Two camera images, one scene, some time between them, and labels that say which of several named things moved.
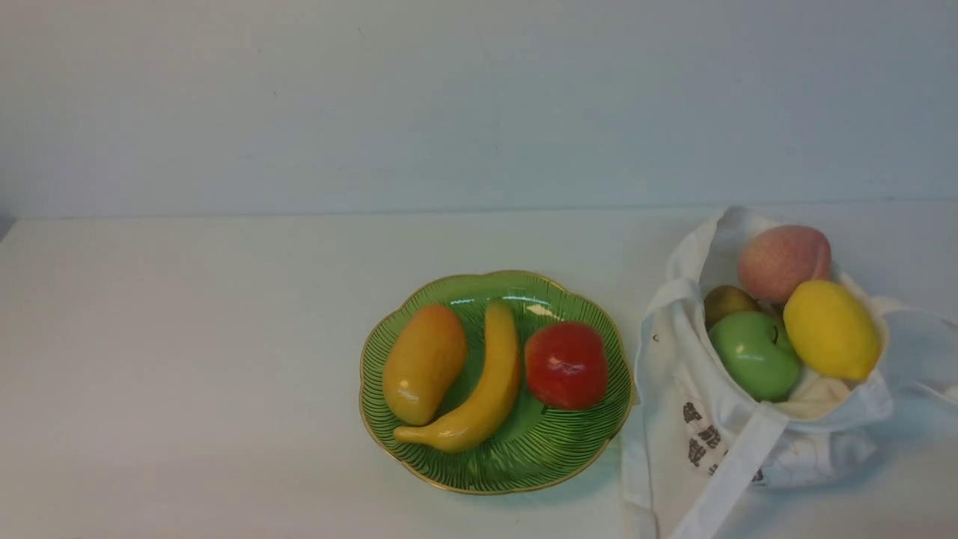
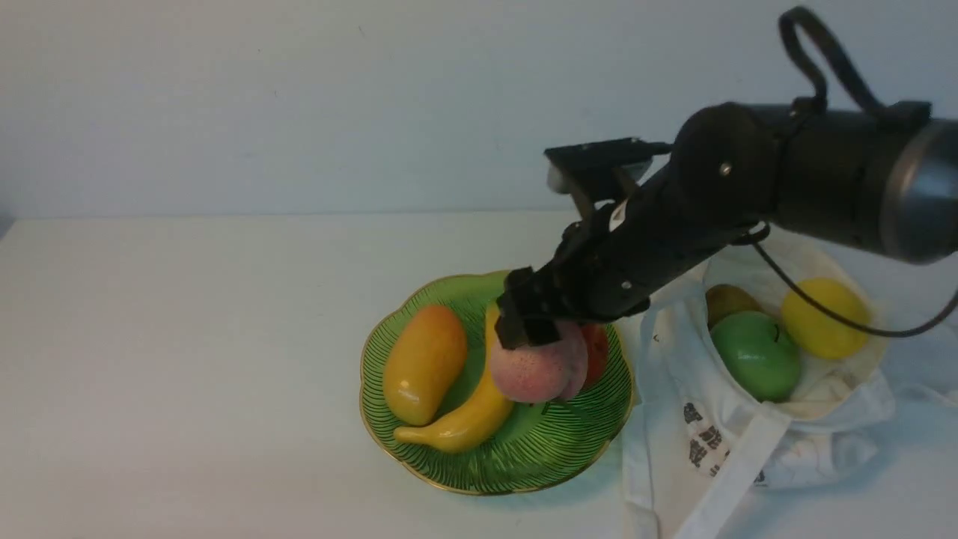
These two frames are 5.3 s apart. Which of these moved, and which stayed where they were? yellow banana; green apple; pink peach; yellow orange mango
Moved: pink peach
Stayed: yellow orange mango; green apple; yellow banana
